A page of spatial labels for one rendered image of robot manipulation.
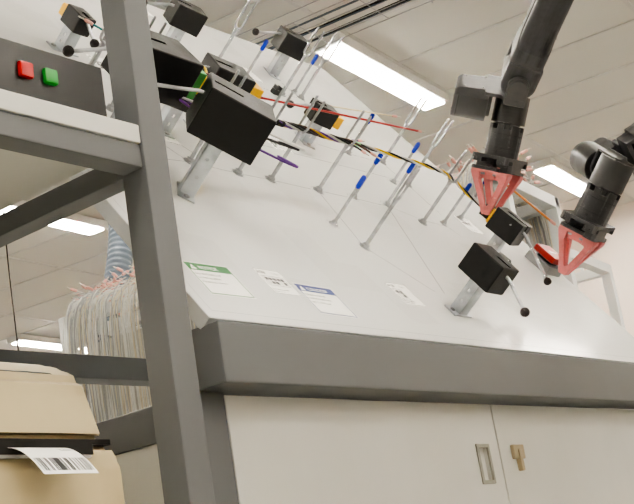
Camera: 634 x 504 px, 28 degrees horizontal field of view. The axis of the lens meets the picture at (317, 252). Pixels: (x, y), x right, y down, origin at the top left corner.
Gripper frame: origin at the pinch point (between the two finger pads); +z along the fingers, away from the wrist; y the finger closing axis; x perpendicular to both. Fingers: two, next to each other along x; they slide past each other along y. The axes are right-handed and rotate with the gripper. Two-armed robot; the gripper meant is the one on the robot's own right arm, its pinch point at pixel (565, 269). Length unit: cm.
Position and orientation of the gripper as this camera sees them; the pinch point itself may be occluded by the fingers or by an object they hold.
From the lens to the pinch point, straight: 208.3
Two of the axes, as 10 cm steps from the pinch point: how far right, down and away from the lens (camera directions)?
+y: -4.9, 0.0, -8.7
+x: 7.8, 4.5, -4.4
